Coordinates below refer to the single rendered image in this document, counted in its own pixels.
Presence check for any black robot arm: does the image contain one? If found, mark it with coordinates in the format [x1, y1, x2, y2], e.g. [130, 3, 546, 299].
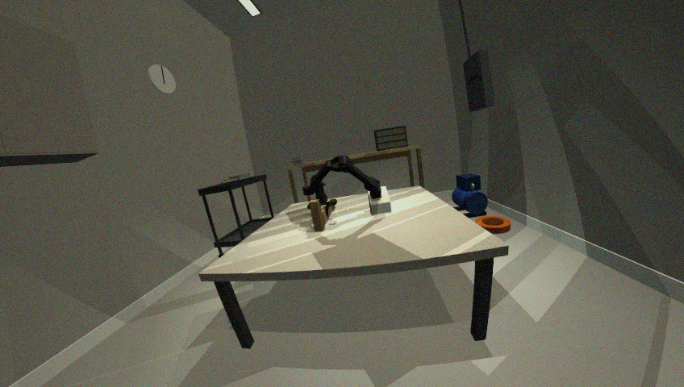
[302, 155, 382, 199]

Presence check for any brown wooden post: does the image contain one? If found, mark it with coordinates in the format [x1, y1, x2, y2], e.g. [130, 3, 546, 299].
[309, 199, 325, 232]

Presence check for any brown wooden board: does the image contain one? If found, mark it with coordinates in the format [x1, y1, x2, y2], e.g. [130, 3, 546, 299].
[321, 205, 335, 223]

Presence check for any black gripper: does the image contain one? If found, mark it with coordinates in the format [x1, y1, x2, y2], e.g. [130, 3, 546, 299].
[307, 193, 337, 215]

